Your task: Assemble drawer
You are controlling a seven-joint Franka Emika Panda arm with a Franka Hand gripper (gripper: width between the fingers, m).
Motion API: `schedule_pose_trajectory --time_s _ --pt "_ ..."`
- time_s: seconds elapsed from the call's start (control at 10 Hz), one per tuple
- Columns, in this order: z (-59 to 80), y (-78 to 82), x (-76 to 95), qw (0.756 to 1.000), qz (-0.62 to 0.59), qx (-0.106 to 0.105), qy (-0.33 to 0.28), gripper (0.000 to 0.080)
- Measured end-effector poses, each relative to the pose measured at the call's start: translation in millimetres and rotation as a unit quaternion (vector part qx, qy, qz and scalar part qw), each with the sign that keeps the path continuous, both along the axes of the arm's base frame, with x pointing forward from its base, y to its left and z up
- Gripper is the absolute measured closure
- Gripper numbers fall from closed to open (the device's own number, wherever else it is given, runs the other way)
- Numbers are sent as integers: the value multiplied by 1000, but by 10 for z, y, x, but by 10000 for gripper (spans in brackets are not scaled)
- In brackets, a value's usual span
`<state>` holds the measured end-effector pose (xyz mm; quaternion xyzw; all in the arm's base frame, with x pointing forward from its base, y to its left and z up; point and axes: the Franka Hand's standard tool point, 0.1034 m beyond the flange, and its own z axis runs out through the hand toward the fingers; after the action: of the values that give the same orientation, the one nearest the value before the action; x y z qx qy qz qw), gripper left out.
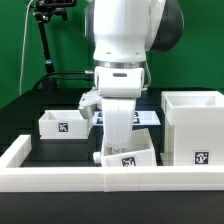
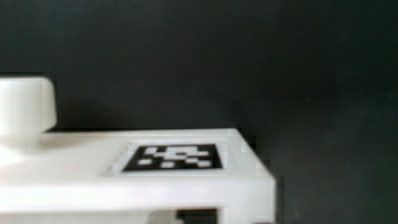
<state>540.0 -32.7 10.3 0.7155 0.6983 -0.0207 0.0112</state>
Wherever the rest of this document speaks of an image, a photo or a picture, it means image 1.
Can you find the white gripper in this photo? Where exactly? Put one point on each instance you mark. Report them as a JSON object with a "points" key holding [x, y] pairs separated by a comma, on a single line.
{"points": [[118, 115]]}

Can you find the white front drawer box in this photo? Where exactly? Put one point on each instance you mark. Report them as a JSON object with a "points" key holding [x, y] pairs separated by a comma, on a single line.
{"points": [[140, 152]]}

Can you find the white drawer box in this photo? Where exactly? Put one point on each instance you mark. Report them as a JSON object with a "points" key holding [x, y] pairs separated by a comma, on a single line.
{"points": [[64, 124], [140, 152]]}

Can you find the white drawer cabinet frame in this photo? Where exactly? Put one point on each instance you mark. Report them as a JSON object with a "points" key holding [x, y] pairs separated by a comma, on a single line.
{"points": [[194, 128]]}

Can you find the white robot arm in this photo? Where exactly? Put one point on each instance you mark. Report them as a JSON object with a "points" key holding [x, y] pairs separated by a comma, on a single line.
{"points": [[123, 31]]}

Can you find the white rear drawer box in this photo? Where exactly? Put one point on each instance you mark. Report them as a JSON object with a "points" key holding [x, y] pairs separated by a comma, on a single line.
{"points": [[64, 124]]}

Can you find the white marker tag sheet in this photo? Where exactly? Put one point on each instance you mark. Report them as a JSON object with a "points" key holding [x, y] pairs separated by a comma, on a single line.
{"points": [[148, 118]]}

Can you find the white workspace border frame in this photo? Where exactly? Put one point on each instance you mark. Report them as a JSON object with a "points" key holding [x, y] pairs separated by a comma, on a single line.
{"points": [[15, 178]]}

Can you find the black camera stand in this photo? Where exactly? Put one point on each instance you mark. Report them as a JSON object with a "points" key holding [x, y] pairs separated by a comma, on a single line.
{"points": [[44, 10]]}

